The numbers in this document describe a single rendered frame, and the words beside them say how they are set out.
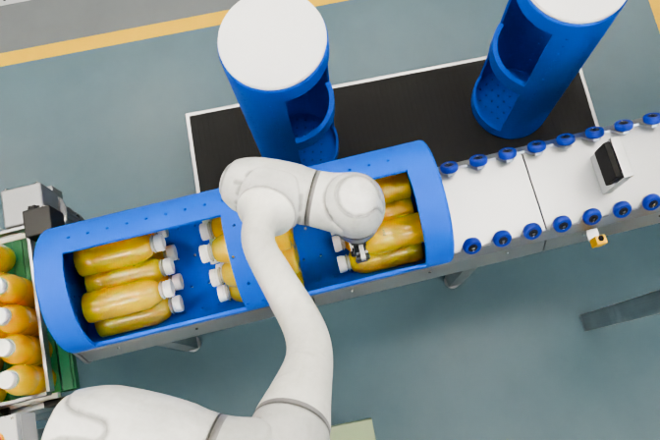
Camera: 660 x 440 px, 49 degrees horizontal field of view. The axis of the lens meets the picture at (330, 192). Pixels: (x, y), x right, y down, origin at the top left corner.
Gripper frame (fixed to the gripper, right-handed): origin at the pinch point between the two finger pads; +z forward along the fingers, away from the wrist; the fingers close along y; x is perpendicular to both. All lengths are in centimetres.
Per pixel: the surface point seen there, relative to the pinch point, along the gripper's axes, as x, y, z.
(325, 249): 7.1, 3.0, 17.3
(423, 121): -39, 57, 98
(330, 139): -4, 57, 97
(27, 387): 79, -13, 9
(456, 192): -28.2, 10.2, 20.6
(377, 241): -4.5, -0.9, 0.3
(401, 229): -10.2, 0.3, 0.0
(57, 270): 62, 7, -10
